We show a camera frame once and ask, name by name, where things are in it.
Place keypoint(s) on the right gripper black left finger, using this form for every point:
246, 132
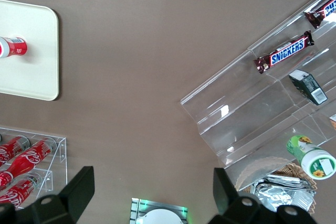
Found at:
71, 197

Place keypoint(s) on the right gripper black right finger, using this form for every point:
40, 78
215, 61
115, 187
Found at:
236, 208

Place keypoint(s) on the light wicker basket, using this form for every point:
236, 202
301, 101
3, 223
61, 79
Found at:
291, 169

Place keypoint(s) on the beige plastic tray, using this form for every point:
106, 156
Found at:
31, 77

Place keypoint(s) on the clear acrylic bottle rack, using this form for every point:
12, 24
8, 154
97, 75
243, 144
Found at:
61, 153

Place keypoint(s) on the silver foil pack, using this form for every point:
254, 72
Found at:
283, 192

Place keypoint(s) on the red Coca-Cola bottle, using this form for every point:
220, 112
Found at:
29, 157
18, 192
13, 148

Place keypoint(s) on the clear acrylic stepped shelf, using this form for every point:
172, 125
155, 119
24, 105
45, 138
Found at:
249, 119

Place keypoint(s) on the green white plastic bottle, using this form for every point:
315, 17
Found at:
312, 158

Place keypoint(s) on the red white printed box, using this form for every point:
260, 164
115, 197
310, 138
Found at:
333, 123

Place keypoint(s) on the brown table cover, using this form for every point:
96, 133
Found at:
131, 77

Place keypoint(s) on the small dark green box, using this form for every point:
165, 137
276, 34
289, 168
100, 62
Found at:
309, 87

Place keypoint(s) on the brown Snickers bar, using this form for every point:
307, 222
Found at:
323, 11
286, 52

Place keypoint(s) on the metal base plate of right arm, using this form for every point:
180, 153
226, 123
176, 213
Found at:
136, 205

